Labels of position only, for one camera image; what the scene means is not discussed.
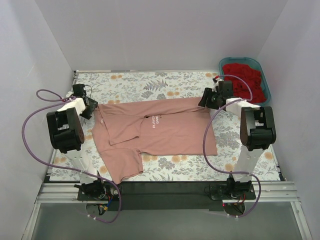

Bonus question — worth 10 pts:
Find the pink t shirt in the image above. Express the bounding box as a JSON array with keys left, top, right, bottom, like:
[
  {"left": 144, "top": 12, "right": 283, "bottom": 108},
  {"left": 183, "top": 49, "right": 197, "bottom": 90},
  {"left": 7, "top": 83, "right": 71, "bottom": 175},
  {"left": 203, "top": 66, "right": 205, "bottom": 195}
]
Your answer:
[{"left": 92, "top": 97, "right": 218, "bottom": 184}]

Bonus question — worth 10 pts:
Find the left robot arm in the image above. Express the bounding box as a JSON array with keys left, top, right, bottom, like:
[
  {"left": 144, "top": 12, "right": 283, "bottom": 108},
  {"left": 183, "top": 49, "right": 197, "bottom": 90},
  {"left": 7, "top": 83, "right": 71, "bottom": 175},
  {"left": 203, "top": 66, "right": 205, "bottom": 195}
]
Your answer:
[{"left": 46, "top": 84, "right": 107, "bottom": 200}]

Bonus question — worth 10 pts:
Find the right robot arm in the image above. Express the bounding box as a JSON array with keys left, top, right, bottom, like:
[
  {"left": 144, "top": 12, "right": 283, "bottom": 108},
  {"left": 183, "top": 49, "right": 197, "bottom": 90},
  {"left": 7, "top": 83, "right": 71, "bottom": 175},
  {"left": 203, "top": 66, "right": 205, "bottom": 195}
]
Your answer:
[{"left": 198, "top": 77, "right": 276, "bottom": 200}]

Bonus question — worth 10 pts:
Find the red t shirt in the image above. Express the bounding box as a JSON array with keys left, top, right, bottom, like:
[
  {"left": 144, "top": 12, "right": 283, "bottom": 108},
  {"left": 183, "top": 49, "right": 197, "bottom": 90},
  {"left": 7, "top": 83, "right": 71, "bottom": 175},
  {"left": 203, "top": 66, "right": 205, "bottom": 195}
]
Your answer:
[{"left": 222, "top": 63, "right": 267, "bottom": 104}]

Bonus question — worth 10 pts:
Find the teal plastic basket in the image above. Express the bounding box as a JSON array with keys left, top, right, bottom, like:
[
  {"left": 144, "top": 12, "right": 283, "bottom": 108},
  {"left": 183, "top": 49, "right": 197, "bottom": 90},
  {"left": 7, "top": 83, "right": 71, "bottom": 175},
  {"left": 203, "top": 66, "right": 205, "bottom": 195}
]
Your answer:
[{"left": 218, "top": 57, "right": 271, "bottom": 106}]

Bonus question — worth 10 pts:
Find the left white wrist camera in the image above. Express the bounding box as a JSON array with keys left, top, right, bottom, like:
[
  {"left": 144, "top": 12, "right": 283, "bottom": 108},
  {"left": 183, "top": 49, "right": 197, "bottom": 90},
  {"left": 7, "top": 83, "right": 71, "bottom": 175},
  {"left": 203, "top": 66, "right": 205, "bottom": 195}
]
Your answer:
[{"left": 65, "top": 91, "right": 76, "bottom": 100}]

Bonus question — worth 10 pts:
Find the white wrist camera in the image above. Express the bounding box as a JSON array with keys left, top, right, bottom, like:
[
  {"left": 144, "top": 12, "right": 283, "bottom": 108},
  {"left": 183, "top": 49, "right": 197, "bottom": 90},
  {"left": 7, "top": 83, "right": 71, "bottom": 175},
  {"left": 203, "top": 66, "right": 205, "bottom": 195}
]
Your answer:
[
  {"left": 65, "top": 91, "right": 76, "bottom": 100},
  {"left": 212, "top": 77, "right": 224, "bottom": 92}
]

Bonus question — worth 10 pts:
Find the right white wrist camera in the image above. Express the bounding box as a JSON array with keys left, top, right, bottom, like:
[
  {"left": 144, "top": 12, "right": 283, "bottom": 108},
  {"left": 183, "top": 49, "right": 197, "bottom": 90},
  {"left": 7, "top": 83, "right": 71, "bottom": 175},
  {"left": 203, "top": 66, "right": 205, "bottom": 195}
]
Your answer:
[{"left": 212, "top": 77, "right": 224, "bottom": 92}]

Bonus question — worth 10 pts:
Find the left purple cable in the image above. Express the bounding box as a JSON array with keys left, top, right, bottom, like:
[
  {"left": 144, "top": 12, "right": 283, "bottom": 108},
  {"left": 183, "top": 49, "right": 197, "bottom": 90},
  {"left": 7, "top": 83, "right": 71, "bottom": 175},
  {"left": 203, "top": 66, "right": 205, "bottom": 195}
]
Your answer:
[{"left": 21, "top": 89, "right": 123, "bottom": 224}]

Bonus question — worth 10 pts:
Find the purple cable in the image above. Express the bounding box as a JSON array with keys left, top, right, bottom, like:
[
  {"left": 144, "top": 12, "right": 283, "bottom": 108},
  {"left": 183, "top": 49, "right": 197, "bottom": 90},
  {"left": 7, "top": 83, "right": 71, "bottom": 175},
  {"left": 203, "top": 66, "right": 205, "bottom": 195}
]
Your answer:
[
  {"left": 21, "top": 89, "right": 123, "bottom": 224},
  {"left": 202, "top": 74, "right": 263, "bottom": 218}
]

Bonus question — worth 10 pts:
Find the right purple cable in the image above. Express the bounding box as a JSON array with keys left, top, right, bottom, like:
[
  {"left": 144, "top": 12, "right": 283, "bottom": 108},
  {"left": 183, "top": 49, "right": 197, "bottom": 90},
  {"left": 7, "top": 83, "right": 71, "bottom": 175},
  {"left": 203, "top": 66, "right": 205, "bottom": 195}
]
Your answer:
[{"left": 202, "top": 74, "right": 263, "bottom": 218}]

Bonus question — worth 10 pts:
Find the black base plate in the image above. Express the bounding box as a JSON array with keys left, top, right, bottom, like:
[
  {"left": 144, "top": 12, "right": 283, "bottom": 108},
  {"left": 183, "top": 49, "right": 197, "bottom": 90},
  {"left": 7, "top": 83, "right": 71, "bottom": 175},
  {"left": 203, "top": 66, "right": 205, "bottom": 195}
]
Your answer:
[{"left": 75, "top": 181, "right": 257, "bottom": 211}]

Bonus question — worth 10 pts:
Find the aluminium frame rail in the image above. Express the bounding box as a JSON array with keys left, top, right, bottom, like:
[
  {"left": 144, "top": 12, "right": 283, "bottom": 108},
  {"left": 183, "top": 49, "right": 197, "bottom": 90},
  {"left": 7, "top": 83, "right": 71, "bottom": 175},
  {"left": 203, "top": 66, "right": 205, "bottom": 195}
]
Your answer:
[{"left": 23, "top": 181, "right": 312, "bottom": 240}]

